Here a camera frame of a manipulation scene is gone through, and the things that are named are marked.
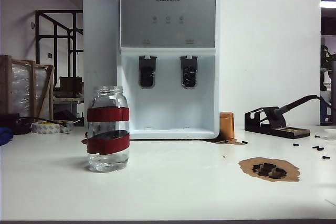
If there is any blue cloth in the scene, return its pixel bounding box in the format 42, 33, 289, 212
0, 126, 14, 146

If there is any grey post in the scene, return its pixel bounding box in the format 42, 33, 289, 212
330, 60, 336, 109

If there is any large brown patch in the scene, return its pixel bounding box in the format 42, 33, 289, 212
238, 156, 301, 183

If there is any black soldering iron stand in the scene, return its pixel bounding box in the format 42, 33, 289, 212
244, 106, 311, 140

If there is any black box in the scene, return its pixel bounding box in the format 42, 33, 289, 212
0, 113, 32, 135

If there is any clear bottle with red belts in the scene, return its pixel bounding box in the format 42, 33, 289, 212
86, 86, 131, 173

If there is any brown cardboard box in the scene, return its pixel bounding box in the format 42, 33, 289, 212
59, 76, 84, 93

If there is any green potted plant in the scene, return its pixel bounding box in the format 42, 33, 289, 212
320, 42, 336, 70

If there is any white AUX water dispenser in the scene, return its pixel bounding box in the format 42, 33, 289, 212
115, 0, 221, 141

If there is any white tape roll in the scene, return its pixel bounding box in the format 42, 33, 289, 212
30, 120, 74, 134

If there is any wooden side table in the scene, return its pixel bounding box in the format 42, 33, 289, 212
52, 91, 85, 120

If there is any dark grey dispenser tap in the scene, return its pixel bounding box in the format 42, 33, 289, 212
179, 55, 198, 89
138, 55, 158, 89

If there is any white dish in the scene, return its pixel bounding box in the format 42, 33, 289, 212
324, 128, 336, 141

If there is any copper orange canister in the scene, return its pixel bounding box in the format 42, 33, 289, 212
219, 111, 235, 141

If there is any black metal stair railing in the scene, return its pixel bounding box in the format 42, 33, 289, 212
35, 9, 84, 88

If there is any blue box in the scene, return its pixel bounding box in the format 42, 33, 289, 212
320, 104, 336, 125

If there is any wooden crate with plastic wrap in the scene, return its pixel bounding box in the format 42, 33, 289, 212
0, 54, 55, 121

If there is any black soldering iron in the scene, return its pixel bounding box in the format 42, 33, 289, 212
265, 94, 326, 130

